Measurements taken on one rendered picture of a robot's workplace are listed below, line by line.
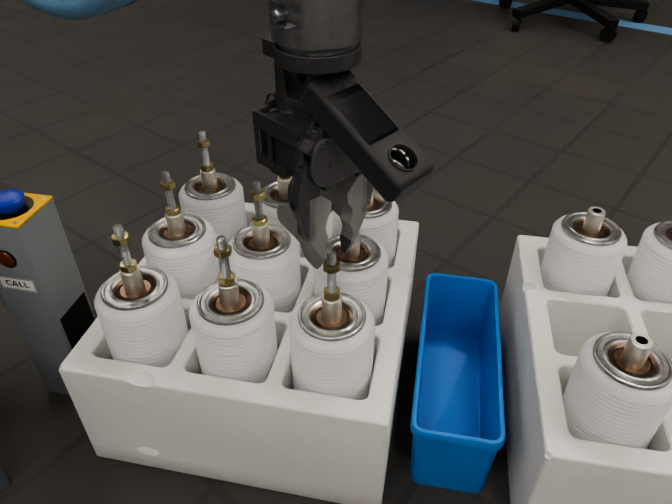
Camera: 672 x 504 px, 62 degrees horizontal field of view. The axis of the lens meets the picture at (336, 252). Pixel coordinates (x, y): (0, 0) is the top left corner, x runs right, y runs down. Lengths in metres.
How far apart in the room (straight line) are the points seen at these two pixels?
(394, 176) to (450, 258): 0.71
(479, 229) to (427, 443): 0.62
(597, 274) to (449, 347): 0.27
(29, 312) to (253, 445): 0.35
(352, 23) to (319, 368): 0.35
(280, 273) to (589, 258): 0.40
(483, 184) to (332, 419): 0.88
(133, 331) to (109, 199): 0.74
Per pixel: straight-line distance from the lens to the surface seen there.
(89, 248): 1.24
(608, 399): 0.63
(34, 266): 0.78
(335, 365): 0.61
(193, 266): 0.76
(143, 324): 0.67
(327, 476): 0.73
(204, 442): 0.74
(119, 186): 1.44
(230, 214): 0.85
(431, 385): 0.89
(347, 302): 0.64
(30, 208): 0.77
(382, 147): 0.44
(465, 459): 0.74
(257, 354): 0.66
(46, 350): 0.89
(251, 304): 0.64
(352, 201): 0.54
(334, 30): 0.44
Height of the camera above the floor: 0.69
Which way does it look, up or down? 37 degrees down
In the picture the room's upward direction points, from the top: straight up
